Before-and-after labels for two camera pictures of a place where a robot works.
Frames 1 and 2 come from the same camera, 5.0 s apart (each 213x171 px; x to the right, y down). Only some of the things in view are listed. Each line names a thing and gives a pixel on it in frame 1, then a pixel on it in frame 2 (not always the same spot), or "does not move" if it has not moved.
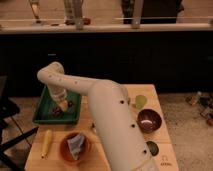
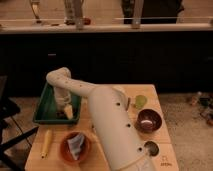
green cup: (140, 101) does not move
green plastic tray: (44, 111) does not move
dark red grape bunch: (56, 109) -> (61, 115)
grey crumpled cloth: (74, 144) does not move
